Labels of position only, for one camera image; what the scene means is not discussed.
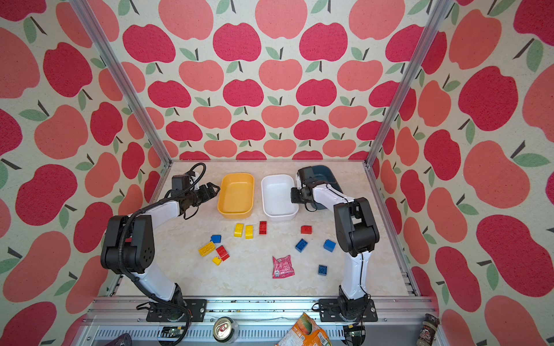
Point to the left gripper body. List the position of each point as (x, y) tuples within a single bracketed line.
[(195, 197)]

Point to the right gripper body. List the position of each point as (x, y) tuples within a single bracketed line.
[(296, 194)]

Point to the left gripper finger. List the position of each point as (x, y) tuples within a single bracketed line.
[(210, 193), (209, 188)]

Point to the yellow plastic bin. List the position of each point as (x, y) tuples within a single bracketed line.
[(236, 198)]

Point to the dark teal plastic bin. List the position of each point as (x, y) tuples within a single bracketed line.
[(322, 173)]

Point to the white plastic bin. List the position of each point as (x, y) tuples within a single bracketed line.
[(276, 197)]

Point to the red small lego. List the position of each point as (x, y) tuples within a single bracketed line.
[(306, 229)]

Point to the yellow rounded lego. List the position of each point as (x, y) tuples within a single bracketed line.
[(249, 232), (239, 229)]

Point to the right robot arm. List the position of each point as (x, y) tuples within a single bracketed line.
[(356, 232)]

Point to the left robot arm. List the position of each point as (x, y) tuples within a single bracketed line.
[(129, 248)]

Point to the small blue lego left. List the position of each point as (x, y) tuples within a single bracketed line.
[(216, 239)]

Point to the red long lego centre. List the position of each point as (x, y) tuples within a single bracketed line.
[(263, 228)]

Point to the yellow long lego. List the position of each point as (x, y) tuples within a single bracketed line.
[(207, 249)]

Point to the red lego lower left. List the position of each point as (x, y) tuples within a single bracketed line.
[(222, 252)]

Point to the pink snack packet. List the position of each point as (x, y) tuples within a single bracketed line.
[(283, 267)]

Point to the dark blue square lego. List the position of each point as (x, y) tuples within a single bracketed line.
[(322, 270)]

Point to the green circuit board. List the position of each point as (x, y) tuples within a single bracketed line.
[(171, 332)]

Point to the soda can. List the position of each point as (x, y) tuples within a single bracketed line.
[(225, 330)]

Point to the orange snack bag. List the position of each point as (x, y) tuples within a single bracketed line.
[(305, 332)]

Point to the dark purple object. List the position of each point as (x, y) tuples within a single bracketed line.
[(122, 340)]

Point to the dark glass jar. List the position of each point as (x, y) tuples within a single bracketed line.
[(428, 330)]

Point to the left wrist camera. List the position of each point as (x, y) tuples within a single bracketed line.
[(181, 183)]

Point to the left aluminium post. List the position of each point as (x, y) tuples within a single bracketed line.
[(94, 30)]

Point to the aluminium post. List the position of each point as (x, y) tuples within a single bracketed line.
[(436, 18), (94, 30)]

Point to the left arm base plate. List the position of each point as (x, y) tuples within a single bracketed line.
[(194, 311)]

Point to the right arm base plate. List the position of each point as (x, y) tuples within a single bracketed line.
[(335, 310)]

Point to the right aluminium post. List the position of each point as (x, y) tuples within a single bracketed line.
[(436, 18)]

